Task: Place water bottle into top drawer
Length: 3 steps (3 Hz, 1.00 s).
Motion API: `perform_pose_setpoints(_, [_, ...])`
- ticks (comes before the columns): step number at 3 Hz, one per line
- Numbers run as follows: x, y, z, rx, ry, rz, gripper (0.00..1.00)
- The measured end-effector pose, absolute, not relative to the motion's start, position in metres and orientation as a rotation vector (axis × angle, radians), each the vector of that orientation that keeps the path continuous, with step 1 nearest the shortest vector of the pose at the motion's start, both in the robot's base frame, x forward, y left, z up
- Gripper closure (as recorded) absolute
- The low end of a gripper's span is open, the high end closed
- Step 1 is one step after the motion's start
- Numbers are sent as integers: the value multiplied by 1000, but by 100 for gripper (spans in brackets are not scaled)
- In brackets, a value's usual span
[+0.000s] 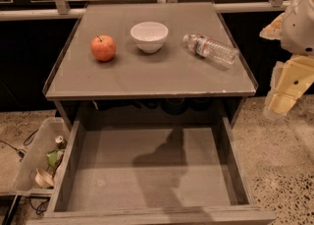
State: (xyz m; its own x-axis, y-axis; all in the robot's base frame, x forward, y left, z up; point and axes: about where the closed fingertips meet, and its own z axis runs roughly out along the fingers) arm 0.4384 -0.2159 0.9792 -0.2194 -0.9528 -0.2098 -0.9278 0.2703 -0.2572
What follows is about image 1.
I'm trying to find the clear plastic water bottle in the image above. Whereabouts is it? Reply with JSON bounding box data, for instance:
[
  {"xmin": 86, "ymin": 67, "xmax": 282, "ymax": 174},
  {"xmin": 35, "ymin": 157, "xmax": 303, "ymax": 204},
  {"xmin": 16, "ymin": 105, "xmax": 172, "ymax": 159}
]
[{"xmin": 183, "ymin": 34, "xmax": 239, "ymax": 68}]

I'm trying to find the black cable under bin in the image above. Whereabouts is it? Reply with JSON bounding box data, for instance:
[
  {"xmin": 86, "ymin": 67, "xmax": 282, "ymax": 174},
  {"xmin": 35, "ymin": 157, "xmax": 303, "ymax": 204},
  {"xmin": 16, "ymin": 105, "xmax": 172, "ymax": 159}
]
[{"xmin": 28, "ymin": 197, "xmax": 51, "ymax": 216}]

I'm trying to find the grey cabinet with top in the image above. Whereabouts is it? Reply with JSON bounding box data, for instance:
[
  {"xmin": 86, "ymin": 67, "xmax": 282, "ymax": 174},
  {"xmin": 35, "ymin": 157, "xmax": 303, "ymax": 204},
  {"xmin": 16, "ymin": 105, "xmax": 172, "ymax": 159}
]
[{"xmin": 44, "ymin": 3, "xmax": 257, "ymax": 118}]

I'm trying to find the white ceramic bowl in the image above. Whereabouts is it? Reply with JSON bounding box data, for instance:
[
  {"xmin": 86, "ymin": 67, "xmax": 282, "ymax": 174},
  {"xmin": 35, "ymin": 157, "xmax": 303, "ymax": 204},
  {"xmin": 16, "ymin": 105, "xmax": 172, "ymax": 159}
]
[{"xmin": 131, "ymin": 22, "xmax": 169, "ymax": 53}]

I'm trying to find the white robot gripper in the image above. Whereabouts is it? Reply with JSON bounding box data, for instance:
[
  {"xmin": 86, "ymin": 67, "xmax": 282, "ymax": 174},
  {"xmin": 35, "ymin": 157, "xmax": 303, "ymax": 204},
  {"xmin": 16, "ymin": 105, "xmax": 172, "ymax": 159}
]
[{"xmin": 259, "ymin": 0, "xmax": 314, "ymax": 120}]

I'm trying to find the red orange apple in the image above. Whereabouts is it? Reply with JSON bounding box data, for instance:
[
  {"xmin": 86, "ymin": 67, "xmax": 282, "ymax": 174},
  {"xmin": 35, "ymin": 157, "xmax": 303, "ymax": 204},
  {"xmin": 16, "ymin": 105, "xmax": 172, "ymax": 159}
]
[{"xmin": 90, "ymin": 35, "xmax": 116, "ymax": 62}]

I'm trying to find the open grey top drawer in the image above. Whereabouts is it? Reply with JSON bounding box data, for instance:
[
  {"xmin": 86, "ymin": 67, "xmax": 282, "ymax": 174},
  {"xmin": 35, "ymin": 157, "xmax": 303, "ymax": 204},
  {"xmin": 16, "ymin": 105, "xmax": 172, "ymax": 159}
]
[{"xmin": 27, "ymin": 118, "xmax": 275, "ymax": 225}]

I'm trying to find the metal soda can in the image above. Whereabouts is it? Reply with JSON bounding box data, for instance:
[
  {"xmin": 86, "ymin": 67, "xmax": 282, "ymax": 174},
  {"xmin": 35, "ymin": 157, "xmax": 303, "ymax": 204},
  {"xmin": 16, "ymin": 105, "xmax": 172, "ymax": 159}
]
[{"xmin": 55, "ymin": 136, "xmax": 67, "ymax": 149}]

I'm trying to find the small white cup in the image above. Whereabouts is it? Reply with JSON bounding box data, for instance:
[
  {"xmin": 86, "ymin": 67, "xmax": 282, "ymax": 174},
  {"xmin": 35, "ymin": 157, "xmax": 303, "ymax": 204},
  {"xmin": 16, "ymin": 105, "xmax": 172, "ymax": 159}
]
[{"xmin": 35, "ymin": 168, "xmax": 55, "ymax": 189}]

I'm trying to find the clear plastic side bin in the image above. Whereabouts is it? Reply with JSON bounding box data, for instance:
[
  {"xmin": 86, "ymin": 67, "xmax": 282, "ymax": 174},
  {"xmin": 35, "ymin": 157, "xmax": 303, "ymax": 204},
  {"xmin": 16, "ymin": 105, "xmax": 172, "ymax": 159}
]
[{"xmin": 12, "ymin": 117, "xmax": 70, "ymax": 197}]

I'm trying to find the black floor cable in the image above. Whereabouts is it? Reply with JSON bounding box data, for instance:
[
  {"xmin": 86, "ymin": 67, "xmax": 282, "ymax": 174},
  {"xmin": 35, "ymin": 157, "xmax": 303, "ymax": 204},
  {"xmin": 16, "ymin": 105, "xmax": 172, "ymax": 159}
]
[{"xmin": 0, "ymin": 129, "xmax": 39, "ymax": 162}]

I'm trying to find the green chip bag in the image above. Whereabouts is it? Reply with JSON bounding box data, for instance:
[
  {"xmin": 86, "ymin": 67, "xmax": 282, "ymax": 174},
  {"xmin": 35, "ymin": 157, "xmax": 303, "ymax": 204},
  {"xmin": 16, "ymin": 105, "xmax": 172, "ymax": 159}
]
[{"xmin": 47, "ymin": 149, "xmax": 64, "ymax": 169}]

